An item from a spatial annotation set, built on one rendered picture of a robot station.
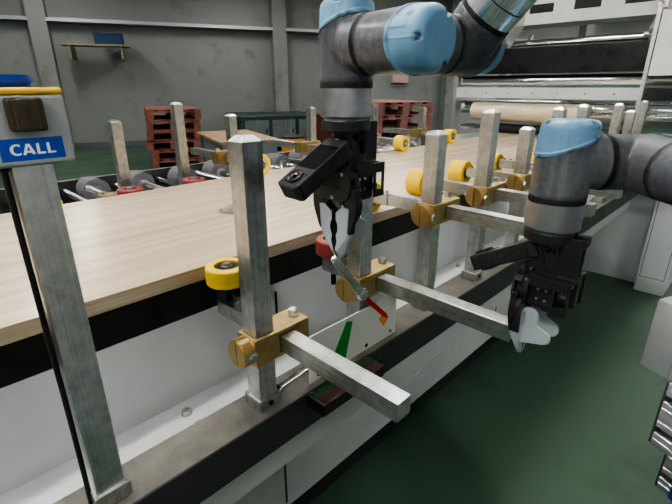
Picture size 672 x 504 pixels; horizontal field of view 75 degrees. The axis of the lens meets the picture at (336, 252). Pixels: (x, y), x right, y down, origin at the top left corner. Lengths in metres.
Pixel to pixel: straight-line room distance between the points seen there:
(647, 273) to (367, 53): 2.93
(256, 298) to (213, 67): 10.04
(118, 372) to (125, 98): 9.84
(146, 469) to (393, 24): 0.68
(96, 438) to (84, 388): 0.08
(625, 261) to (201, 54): 9.09
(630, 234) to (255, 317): 2.98
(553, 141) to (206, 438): 0.67
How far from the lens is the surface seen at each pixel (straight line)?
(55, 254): 0.55
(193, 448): 0.77
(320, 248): 0.95
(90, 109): 10.66
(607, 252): 3.50
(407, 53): 0.54
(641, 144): 0.69
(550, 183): 0.66
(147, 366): 0.91
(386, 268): 0.91
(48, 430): 0.90
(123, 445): 0.94
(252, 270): 0.67
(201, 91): 10.61
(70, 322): 0.58
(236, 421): 0.80
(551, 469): 1.82
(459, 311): 0.80
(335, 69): 0.63
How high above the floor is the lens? 1.22
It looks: 21 degrees down
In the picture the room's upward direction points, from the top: straight up
